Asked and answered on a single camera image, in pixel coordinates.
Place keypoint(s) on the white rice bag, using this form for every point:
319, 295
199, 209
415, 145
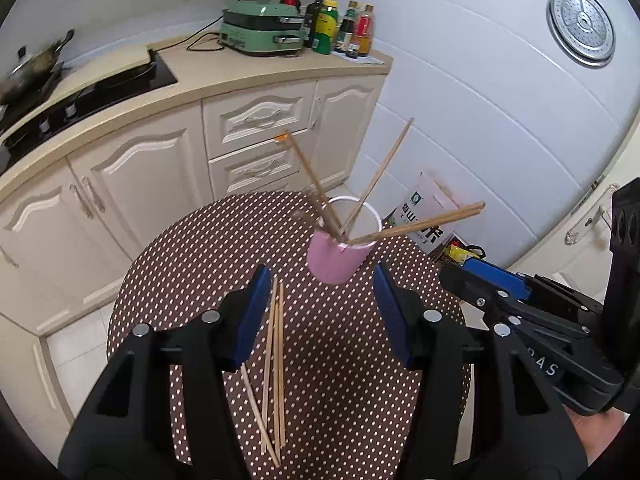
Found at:
428, 197

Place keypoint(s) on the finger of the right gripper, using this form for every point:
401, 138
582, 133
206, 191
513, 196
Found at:
513, 284

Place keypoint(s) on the round steel steamer plate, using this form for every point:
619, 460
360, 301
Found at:
583, 30

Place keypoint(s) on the red label sauce bottle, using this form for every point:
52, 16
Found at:
362, 37

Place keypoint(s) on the green yellow oil bottle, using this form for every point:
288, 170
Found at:
325, 29

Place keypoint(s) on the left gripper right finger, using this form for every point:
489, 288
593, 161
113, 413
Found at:
523, 432

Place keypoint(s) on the person right hand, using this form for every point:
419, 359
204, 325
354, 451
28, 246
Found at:
597, 431

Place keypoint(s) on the black gas cooktop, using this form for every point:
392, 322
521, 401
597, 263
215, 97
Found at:
81, 104

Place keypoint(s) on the lower cream base cabinets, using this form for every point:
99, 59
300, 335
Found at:
79, 208

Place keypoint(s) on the green electric multicooker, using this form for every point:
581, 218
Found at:
262, 28

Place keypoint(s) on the dark soy sauce bottle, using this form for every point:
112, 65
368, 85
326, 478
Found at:
348, 23

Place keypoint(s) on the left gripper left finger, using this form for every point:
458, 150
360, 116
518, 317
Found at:
123, 430

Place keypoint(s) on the steel wok with lid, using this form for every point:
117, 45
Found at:
31, 67

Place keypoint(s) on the brown polka dot tablecloth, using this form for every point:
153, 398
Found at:
348, 401

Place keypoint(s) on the yellow plastic bag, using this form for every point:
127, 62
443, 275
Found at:
460, 254

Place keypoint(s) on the pink paper cup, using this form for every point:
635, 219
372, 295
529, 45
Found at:
334, 263

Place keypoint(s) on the dark olive oil bottle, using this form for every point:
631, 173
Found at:
310, 20

